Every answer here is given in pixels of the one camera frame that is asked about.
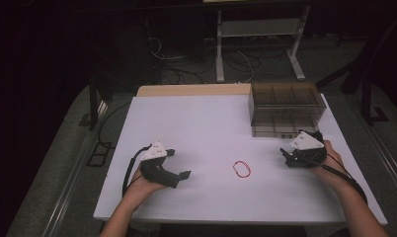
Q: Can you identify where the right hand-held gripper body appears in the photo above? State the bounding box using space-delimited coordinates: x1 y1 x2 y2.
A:
286 129 329 169

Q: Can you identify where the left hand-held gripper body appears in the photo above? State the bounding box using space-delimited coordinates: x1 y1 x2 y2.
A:
138 140 182 190

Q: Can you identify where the brown transparent drawer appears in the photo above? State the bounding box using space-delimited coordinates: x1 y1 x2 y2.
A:
251 112 320 139

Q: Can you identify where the red rubber band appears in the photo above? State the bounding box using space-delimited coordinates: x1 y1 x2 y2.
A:
232 159 253 180

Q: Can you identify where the brown transparent drawer box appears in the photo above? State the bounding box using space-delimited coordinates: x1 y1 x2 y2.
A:
247 81 328 127

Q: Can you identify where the person's left hand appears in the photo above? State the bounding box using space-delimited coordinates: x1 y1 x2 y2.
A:
121 167 167 212

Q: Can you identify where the person's right hand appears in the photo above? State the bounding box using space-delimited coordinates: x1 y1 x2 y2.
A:
311 139 349 193

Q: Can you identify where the light wooden board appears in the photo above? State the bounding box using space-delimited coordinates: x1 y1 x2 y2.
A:
135 82 253 98

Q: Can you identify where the black angled metal stand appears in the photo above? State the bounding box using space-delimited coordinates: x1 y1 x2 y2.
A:
359 74 390 126

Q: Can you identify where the black metal stand pole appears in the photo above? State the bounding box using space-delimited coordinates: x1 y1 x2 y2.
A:
87 74 102 131

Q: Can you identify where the white metal stand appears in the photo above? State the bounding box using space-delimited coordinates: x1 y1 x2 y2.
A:
214 5 311 84

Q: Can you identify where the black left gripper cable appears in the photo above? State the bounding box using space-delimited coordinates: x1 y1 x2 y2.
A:
121 143 153 198

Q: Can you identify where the black floor frame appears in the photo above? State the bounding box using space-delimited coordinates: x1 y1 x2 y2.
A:
85 140 115 168

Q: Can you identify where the black floor cable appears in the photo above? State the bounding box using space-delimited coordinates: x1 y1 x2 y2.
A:
97 101 132 150

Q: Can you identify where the metal floor rail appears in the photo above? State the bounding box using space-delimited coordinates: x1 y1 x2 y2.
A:
40 130 101 237
359 120 397 200

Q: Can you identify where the tangle of floor cables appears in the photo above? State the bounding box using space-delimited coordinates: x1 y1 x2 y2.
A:
146 35 297 85

